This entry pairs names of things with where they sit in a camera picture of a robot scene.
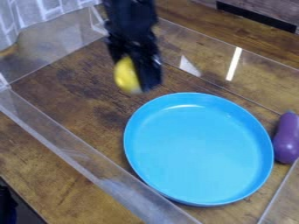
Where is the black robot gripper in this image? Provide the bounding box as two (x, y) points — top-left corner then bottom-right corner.
(102, 0), (162, 92)

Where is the yellow lemon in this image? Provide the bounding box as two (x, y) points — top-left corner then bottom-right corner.
(113, 56), (142, 94)

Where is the blue round tray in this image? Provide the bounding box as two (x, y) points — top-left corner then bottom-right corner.
(124, 93), (273, 207)

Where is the black baseboard strip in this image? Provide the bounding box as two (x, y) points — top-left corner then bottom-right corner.
(216, 1), (296, 33)

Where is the purple toy eggplant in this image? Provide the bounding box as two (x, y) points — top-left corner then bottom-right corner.
(272, 112), (299, 164)

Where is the dark object at table edge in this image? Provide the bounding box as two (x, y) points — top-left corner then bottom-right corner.
(0, 185), (17, 224)

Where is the clear acrylic enclosure wall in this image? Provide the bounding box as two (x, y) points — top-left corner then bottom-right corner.
(0, 0), (299, 224)

